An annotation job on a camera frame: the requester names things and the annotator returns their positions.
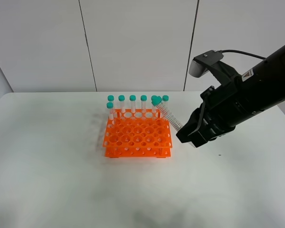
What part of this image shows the second row left tube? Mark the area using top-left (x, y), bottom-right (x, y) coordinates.
top-left (106, 102), bottom-right (115, 124)

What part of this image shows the green-capped test tube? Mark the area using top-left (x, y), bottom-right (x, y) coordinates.
top-left (152, 96), bottom-right (183, 132)

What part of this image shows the right camera cable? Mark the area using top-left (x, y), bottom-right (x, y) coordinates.
top-left (220, 49), bottom-right (266, 60)

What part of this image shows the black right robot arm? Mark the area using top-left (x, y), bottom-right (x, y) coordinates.
top-left (176, 45), bottom-right (285, 147)

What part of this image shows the orange test tube rack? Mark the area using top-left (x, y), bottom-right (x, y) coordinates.
top-left (103, 109), bottom-right (172, 158)

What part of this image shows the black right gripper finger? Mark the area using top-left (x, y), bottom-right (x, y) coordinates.
top-left (176, 108), bottom-right (204, 143)
top-left (187, 114), bottom-right (222, 148)

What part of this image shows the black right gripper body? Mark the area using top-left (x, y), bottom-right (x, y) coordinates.
top-left (197, 77), bottom-right (247, 136)

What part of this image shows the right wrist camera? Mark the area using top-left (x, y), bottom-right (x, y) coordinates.
top-left (189, 49), bottom-right (240, 84)

